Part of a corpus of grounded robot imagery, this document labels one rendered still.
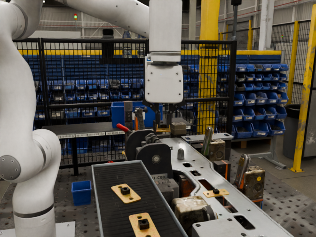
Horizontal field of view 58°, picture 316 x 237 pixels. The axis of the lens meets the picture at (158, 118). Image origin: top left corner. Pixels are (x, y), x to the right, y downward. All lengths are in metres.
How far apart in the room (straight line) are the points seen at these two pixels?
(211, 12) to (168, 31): 1.34
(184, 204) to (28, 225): 0.48
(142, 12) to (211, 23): 1.24
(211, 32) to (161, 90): 1.34
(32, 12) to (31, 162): 0.42
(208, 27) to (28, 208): 1.56
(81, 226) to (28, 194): 0.50
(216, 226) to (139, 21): 0.57
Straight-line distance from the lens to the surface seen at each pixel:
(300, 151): 3.99
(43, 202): 0.96
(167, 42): 0.73
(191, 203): 0.77
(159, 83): 0.74
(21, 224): 1.00
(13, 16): 0.88
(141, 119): 1.30
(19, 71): 0.87
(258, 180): 1.12
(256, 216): 0.91
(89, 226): 1.40
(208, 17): 2.04
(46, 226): 1.00
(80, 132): 1.64
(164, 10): 0.73
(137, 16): 0.84
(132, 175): 0.73
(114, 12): 0.77
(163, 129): 0.77
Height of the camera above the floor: 1.46
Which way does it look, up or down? 13 degrees down
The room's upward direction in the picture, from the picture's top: straight up
